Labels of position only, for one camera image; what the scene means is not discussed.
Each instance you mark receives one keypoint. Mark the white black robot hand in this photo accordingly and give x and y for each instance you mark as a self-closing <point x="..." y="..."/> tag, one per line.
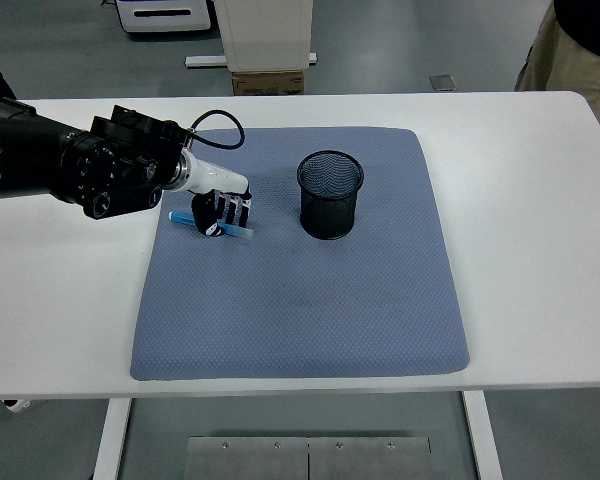
<point x="215" y="177"/>

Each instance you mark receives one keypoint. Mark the black mesh pen holder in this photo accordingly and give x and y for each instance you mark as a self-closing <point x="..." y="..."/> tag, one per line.
<point x="327" y="215"/>

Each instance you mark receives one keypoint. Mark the brown cardboard box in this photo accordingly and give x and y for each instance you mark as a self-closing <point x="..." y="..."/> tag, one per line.
<point x="267" y="82"/>

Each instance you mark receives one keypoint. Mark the blue-grey textured mat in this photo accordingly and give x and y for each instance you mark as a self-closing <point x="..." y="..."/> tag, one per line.
<point x="300" y="300"/>

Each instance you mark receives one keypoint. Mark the small white black object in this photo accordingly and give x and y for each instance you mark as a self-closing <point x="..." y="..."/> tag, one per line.
<point x="16" y="405"/>

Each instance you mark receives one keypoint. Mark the blue marker with clear cap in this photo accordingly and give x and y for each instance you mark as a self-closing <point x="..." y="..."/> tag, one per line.
<point x="182" y="218"/>

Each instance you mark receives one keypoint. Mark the person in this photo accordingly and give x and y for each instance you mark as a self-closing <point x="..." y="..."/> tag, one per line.
<point x="575" y="60"/>

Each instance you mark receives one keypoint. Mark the white table leg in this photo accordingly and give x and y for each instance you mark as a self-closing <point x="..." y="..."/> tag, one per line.
<point x="111" y="440"/>
<point x="482" y="435"/>

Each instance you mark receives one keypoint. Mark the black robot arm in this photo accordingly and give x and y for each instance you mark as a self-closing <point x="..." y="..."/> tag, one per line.
<point x="55" y="160"/>

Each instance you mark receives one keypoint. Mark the small grey floor plate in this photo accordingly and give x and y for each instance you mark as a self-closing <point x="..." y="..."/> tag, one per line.
<point x="443" y="82"/>

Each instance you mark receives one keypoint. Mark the grey metal plate with screws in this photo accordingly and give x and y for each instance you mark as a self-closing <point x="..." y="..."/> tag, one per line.
<point x="370" y="460"/>
<point x="245" y="460"/>

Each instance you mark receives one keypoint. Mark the white appliance with black slot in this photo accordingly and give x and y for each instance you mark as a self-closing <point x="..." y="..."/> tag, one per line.
<point x="165" y="12"/>

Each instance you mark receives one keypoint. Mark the white floor foot bar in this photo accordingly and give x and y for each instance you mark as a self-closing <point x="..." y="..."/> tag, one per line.
<point x="205" y="61"/>

